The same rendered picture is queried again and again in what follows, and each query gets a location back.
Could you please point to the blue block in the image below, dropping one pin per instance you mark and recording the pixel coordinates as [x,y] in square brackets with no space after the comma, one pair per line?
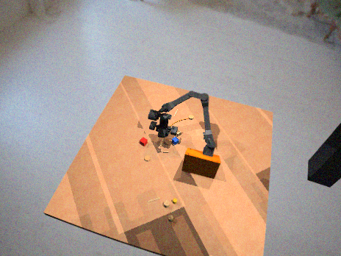
[175,140]

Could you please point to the small red cube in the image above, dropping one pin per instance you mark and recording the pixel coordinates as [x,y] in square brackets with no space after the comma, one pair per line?
[143,141]

